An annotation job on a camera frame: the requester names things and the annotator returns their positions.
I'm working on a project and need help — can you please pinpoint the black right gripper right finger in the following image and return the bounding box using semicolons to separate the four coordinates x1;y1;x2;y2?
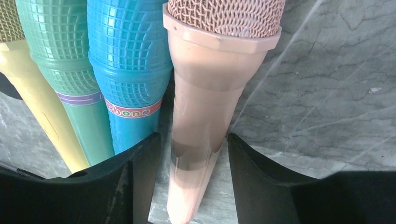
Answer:
228;133;396;224

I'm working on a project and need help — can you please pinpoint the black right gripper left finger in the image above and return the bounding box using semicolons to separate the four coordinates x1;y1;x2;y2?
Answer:
0;133;161;224

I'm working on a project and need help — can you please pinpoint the blue microphone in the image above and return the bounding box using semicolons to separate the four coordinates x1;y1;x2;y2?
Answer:
87;0;173;154

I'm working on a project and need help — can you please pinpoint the pink microphone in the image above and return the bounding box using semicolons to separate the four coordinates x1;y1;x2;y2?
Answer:
163;0;285;224

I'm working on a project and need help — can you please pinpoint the beige yellow microphone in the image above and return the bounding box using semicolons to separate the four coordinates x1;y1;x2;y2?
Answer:
0;0;89;173

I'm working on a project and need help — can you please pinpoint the teal green microphone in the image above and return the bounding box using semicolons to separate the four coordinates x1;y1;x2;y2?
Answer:
16;0;114;166

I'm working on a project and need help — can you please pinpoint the black round base clamp stand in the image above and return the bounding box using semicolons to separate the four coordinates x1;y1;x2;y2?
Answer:
0;73;23;100

